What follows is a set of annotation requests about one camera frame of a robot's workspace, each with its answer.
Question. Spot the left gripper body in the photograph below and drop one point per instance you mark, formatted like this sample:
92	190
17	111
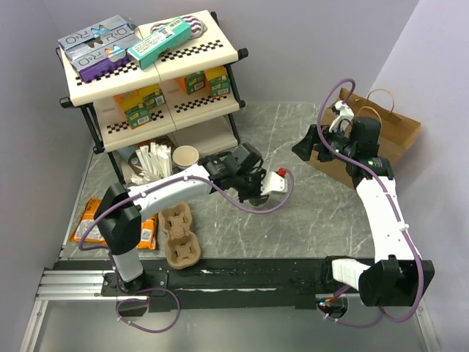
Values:
248	185

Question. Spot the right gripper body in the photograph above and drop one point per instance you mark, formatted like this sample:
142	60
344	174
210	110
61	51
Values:
336	142

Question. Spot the black plastic cup lid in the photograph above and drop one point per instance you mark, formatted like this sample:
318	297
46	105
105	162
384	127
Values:
258	201

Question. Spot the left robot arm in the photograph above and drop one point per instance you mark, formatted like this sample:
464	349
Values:
122	210

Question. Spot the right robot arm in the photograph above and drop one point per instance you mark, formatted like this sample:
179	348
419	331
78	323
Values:
398	277

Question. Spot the purple wavy round pack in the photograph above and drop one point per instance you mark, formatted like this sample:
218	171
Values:
197	26

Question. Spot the brown paper bag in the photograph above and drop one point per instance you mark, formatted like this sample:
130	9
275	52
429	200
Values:
398	132

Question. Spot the stacked paper cup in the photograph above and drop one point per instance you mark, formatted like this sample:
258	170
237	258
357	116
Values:
185	156

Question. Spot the cardboard cup carrier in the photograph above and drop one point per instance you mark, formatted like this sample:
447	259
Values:
182	247

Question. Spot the cup of straws and napkins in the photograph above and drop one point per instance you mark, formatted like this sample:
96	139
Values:
150	163

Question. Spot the cream three-tier shelf rack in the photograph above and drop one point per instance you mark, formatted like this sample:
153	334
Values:
205	122

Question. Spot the yellow green box right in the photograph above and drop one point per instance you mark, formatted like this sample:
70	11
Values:
217	81

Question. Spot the orange green box right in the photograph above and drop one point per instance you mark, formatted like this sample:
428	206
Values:
192	82

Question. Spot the orange green snack box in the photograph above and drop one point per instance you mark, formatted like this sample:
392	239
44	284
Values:
126	99

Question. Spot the yellow green snack box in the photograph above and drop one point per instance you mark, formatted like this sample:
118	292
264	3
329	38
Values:
153	97

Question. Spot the orange snack bag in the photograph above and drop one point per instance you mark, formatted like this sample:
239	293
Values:
148	228

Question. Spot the teal carton box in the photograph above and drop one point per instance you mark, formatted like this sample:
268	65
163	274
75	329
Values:
167	38

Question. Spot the purple RO box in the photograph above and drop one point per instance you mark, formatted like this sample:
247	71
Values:
94	59

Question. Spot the silver blue RO box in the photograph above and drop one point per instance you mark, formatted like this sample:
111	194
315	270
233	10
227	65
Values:
94	31

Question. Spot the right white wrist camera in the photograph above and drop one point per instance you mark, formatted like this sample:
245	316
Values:
343	116

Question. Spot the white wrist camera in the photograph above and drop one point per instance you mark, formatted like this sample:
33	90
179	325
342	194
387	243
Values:
343	116
274	183

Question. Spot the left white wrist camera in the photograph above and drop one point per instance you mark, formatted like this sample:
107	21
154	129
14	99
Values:
274	183

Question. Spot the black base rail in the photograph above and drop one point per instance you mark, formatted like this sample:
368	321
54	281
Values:
210	284

